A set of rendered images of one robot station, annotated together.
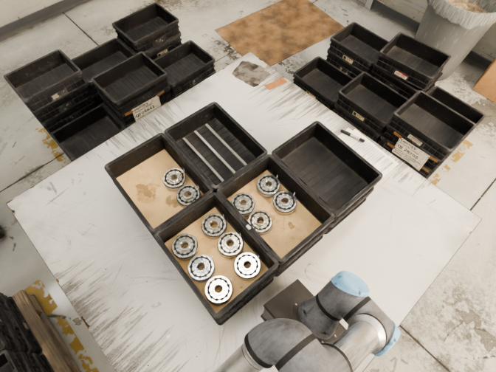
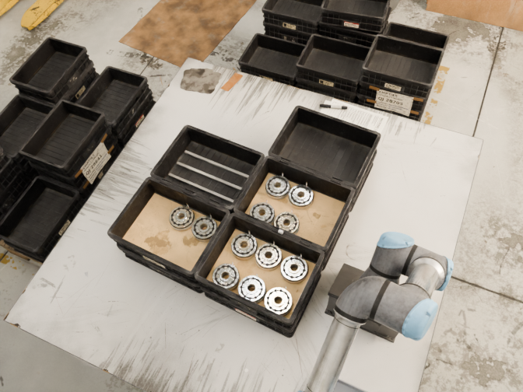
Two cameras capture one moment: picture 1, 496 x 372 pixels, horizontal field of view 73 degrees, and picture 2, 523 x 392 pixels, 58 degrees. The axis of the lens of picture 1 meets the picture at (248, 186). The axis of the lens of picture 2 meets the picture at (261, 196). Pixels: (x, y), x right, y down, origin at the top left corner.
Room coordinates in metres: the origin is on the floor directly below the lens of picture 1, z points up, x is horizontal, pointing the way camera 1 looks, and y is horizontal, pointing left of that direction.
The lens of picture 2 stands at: (-0.23, 0.26, 2.53)
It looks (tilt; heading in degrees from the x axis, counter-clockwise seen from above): 59 degrees down; 344
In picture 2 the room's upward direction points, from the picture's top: 7 degrees counter-clockwise
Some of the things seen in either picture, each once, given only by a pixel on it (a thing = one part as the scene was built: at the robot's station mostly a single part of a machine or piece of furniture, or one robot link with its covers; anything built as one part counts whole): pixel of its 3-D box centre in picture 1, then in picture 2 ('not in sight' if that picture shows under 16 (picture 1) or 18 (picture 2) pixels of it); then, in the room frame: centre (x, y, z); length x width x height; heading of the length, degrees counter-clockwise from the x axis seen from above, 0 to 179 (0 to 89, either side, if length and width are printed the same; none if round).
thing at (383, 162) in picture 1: (362, 154); (350, 122); (1.02, -0.59, 0.70); 0.33 x 0.23 x 0.01; 44
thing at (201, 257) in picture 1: (201, 266); (251, 288); (0.37, 0.17, 0.86); 0.10 x 0.10 x 0.01
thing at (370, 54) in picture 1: (356, 60); (296, 22); (2.23, -0.85, 0.31); 0.40 x 0.30 x 0.34; 44
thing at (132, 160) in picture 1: (160, 185); (172, 229); (0.72, 0.38, 0.87); 0.40 x 0.30 x 0.11; 41
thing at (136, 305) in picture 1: (243, 238); (265, 254); (0.68, 0.02, 0.35); 1.60 x 1.60 x 0.70; 44
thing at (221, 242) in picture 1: (230, 243); (268, 255); (0.46, 0.07, 0.86); 0.10 x 0.10 x 0.01
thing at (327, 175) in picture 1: (322, 171); (324, 152); (0.81, -0.34, 0.87); 0.40 x 0.30 x 0.11; 41
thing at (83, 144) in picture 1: (94, 141); (46, 222); (1.40, 1.07, 0.26); 0.40 x 0.30 x 0.23; 134
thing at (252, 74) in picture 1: (249, 71); (199, 79); (1.62, 0.00, 0.71); 0.22 x 0.19 x 0.01; 44
